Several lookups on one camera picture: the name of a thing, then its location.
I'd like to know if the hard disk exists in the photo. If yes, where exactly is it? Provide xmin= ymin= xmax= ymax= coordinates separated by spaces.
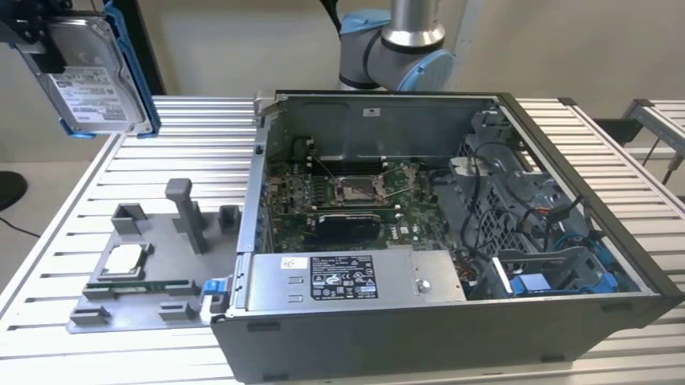
xmin=19 ymin=0 xmax=163 ymax=140

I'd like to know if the grey metal disk bay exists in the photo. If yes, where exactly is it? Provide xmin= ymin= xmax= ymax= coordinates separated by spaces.
xmin=432 ymin=132 xmax=625 ymax=300

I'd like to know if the black upright pole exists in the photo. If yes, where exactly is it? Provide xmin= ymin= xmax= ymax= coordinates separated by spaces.
xmin=122 ymin=0 xmax=169 ymax=95

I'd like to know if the black round chair base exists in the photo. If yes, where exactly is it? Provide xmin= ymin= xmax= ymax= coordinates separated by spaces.
xmin=0 ymin=170 xmax=30 ymax=211

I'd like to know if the silver CPU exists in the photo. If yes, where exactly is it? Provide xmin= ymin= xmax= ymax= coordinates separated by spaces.
xmin=105 ymin=245 xmax=150 ymax=274

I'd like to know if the grey parts rack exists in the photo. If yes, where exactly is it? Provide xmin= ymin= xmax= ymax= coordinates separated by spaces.
xmin=63 ymin=178 xmax=243 ymax=334

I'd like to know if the green RAM stick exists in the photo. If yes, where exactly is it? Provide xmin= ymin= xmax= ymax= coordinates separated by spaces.
xmin=87 ymin=280 xmax=191 ymax=293

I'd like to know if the blue case latch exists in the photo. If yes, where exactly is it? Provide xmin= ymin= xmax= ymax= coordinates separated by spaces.
xmin=201 ymin=278 xmax=230 ymax=322

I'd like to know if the CPU socket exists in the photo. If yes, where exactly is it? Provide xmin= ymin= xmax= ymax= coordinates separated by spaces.
xmin=333 ymin=174 xmax=384 ymax=206

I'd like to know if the black graphics card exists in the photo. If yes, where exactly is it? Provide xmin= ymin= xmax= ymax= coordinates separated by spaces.
xmin=314 ymin=212 xmax=385 ymax=245

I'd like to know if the green motherboard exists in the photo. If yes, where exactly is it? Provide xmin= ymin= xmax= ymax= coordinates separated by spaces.
xmin=265 ymin=160 xmax=462 ymax=254

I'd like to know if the silver power supply unit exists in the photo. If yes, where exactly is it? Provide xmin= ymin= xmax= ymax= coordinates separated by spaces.
xmin=245 ymin=249 xmax=468 ymax=314

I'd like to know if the open black PC case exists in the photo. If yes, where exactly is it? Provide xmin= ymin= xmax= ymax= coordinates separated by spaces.
xmin=210 ymin=89 xmax=679 ymax=384

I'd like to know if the black block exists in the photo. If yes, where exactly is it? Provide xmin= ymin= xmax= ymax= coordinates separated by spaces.
xmin=591 ymin=117 xmax=645 ymax=147

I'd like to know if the black floor cable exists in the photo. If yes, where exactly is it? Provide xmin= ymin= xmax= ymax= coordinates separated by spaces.
xmin=0 ymin=216 xmax=42 ymax=239

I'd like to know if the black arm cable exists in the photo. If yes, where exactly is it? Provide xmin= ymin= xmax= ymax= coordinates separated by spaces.
xmin=320 ymin=0 xmax=345 ymax=31

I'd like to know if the locking lever wire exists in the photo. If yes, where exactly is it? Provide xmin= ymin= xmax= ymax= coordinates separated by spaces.
xmin=314 ymin=156 xmax=340 ymax=180

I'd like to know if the black connector wire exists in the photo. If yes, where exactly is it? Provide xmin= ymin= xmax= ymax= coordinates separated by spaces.
xmin=521 ymin=194 xmax=588 ymax=241

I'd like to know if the blue plastic bay bracket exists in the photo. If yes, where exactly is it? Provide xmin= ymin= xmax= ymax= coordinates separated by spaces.
xmin=512 ymin=274 xmax=553 ymax=298

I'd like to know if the aluminium frame table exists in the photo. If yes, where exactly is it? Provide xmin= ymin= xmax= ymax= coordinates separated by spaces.
xmin=624 ymin=98 xmax=685 ymax=162

